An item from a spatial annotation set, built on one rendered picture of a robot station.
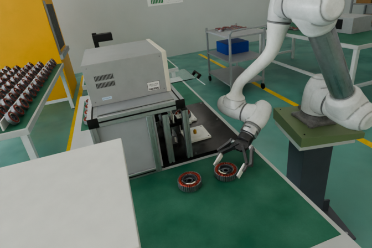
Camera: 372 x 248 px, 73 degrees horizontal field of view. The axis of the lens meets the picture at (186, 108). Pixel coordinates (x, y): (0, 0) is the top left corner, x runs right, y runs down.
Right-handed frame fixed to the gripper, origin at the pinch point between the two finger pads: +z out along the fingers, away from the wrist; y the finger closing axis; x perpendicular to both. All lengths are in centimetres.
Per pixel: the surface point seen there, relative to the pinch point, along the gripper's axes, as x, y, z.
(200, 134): 7.4, -31.2, -14.2
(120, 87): -46, -44, -2
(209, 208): -8.7, 7.2, 20.1
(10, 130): -28, -157, 53
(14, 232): -77, 13, 47
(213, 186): -3.3, 0.7, 10.8
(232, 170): -0.8, 3.3, -0.7
